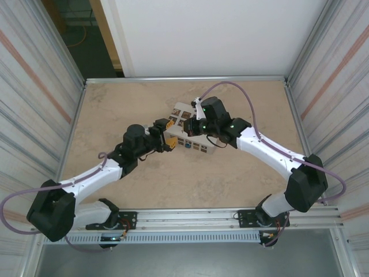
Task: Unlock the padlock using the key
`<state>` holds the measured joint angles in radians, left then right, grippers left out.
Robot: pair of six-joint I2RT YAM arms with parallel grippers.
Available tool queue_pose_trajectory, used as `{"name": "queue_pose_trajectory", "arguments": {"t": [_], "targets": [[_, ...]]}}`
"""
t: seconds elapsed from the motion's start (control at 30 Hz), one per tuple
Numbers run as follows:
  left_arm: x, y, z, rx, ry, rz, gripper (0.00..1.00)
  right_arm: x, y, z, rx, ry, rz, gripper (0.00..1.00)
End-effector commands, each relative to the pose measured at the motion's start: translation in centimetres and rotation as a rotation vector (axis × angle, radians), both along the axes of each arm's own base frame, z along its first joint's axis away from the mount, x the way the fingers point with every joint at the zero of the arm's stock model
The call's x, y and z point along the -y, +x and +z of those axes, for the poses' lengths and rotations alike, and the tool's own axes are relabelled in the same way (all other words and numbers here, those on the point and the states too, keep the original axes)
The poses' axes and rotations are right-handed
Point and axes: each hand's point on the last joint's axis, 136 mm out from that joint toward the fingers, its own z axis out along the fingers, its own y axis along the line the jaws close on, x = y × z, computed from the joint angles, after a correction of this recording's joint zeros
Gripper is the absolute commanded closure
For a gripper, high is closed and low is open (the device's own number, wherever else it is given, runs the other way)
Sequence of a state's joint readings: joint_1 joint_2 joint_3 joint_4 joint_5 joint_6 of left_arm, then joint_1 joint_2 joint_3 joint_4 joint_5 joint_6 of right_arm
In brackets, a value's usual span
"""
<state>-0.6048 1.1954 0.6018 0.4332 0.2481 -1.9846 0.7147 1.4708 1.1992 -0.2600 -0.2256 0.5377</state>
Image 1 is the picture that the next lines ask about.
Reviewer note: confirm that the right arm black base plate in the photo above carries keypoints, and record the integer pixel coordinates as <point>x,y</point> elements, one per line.
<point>245,216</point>

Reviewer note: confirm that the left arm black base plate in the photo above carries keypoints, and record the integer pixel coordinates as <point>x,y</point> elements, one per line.
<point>129,216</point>

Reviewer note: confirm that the aluminium frame side rail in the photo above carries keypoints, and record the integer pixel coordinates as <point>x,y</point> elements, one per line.
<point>72,130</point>
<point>302,138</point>

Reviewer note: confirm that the white box with brown tiles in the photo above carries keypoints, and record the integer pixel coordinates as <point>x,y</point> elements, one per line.
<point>176,134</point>

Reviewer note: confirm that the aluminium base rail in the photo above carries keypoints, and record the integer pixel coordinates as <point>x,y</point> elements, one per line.
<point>184,217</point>

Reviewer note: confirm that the wooden door frame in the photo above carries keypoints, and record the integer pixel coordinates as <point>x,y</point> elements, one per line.
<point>111,40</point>

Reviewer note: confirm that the aluminium frame cross rail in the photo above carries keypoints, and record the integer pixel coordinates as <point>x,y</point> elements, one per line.
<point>184,79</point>

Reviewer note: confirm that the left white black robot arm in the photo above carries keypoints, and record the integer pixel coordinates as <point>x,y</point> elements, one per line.
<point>95,176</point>

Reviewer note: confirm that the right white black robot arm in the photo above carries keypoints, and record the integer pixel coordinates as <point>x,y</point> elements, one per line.
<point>274,150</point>

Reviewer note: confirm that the blue padlock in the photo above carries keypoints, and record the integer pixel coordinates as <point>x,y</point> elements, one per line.
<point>187,145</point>

